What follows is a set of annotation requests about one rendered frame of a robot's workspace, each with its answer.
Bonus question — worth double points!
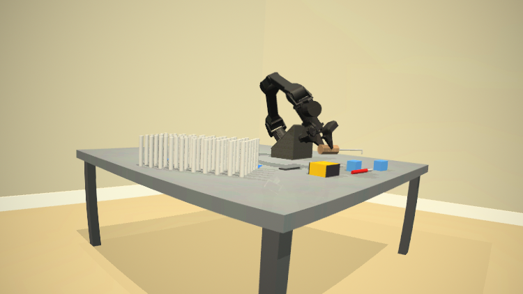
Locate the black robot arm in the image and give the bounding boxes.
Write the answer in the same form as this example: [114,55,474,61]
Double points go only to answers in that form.
[259,72,322,143]

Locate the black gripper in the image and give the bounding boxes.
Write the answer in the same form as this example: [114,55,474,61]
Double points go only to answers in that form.
[301,116,339,149]

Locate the blue block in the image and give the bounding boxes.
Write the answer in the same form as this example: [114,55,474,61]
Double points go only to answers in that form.
[347,160,362,171]
[373,160,388,171]

